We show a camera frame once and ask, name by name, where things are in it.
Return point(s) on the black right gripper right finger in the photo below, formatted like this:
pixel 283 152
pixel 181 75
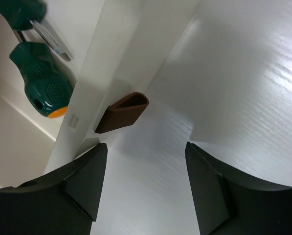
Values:
pixel 229 201

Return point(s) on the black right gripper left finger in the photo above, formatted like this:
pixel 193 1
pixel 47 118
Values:
pixel 62 202

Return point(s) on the green stubby phillips screwdriver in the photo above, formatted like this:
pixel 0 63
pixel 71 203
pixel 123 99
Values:
pixel 46 87

